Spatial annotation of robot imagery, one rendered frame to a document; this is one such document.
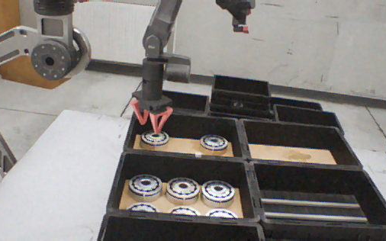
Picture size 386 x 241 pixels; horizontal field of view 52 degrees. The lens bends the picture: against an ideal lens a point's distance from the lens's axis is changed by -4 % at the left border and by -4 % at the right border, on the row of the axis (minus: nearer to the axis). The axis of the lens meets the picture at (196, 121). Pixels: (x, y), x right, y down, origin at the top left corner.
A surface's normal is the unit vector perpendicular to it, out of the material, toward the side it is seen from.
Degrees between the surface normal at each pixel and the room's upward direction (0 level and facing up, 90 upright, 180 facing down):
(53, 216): 0
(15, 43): 90
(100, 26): 90
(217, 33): 90
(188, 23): 90
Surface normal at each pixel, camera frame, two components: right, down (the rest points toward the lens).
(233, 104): -0.09, 0.44
